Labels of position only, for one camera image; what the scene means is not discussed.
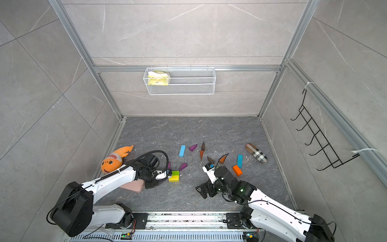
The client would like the yellow block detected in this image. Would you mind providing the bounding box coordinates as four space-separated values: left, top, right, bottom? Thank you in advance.
168 175 179 183

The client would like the light blue long block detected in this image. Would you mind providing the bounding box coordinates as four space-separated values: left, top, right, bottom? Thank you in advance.
178 145 186 157

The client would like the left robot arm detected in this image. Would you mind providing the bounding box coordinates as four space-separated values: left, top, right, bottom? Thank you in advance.
46 150 171 237

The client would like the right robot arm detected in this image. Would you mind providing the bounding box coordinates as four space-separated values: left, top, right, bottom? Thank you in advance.
196 163 335 242

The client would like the pink rounded case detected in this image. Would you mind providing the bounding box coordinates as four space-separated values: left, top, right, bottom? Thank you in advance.
120 179 145 193

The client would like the orange block right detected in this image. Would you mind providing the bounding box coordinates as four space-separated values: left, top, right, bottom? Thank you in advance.
232 165 243 177

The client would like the small orange wedge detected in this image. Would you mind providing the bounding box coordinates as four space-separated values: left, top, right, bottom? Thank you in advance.
219 155 227 164

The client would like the brown wedge flat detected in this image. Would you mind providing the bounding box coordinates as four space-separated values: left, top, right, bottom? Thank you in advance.
207 156 215 164

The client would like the orange plush fish toy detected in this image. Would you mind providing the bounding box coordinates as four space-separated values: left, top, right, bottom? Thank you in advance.
101 145 134 174

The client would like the teal blue block right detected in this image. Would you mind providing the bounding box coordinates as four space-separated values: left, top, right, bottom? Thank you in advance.
237 154 243 169

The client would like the plaid patterned pouch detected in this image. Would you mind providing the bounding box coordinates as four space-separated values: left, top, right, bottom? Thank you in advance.
245 143 267 163

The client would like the yellow cloth in basket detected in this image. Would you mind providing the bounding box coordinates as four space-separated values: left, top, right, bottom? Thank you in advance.
147 71 170 86

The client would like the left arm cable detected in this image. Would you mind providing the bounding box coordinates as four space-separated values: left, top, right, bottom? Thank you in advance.
46 150 169 226

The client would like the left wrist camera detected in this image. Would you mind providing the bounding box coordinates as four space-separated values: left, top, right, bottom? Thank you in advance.
154 169 172 182

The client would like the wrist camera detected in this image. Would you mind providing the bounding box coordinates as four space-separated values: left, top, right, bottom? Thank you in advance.
203 163 217 184
154 169 172 182

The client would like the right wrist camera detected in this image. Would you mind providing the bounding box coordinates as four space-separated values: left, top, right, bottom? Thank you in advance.
203 163 217 184

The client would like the metal front rail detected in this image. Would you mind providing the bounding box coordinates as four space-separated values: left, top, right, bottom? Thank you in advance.
67 211 267 242

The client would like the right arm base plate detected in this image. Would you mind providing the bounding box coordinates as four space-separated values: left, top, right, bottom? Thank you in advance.
224 213 256 229

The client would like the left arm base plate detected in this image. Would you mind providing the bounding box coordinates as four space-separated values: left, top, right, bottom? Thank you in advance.
105 212 149 229

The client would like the white wire mesh basket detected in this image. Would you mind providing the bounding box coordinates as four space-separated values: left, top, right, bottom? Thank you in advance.
143 67 216 95

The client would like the black wire hook rack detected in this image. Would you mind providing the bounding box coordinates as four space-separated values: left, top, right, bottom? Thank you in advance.
290 89 360 171

